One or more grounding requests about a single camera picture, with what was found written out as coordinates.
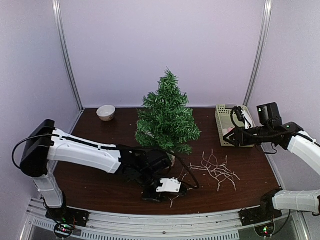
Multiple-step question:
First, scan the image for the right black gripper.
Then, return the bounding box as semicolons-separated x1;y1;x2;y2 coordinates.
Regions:
223;125;272;147

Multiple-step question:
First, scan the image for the fairy light string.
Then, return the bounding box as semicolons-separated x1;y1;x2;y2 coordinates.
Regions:
167;149;241;209

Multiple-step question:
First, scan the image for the small green christmas tree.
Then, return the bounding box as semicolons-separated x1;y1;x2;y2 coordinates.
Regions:
135;69;201;154

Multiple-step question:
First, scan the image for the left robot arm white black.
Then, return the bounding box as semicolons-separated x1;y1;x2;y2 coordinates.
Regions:
16;119;188;222

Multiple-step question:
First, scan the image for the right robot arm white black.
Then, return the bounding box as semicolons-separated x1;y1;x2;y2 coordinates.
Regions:
223;122;320;221

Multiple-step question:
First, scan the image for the beige plastic basket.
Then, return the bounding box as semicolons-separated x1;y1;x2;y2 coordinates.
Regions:
215;104;256;147

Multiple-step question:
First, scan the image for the small white bowl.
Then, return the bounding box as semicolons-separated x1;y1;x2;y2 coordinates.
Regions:
96;105;116;122

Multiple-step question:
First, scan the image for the right black cable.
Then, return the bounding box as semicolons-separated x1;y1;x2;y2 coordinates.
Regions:
229;106;286;141

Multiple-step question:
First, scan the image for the black cable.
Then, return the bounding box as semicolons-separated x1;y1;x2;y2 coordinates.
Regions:
117;144;201;191
229;106;286;141

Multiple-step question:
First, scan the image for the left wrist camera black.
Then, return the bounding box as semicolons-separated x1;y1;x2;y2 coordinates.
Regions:
156;178;182;193

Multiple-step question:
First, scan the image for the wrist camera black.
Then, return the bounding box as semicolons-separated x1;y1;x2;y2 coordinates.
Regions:
256;102;283;128
156;178;182;193

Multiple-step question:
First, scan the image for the left black cable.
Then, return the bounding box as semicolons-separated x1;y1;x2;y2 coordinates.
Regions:
117;144;201;191

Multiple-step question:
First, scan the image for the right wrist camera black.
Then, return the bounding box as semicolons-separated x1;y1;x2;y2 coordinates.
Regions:
256;102;283;128

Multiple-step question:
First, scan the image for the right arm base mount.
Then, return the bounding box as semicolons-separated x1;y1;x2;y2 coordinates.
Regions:
238;191;283;226

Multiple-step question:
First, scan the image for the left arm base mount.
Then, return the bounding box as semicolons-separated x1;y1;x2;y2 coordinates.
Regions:
43;192;90;227

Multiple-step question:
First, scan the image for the right aluminium frame post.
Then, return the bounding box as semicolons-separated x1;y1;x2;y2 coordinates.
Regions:
243;0;273;106

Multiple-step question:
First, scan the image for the aluminium frame post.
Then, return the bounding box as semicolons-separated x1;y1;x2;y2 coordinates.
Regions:
243;0;273;106
52;0;84;112

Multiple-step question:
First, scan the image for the front aluminium rail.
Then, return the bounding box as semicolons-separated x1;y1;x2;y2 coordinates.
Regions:
18;198;311;240

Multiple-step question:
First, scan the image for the left aluminium frame post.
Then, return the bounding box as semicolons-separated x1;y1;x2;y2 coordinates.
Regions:
52;0;84;112

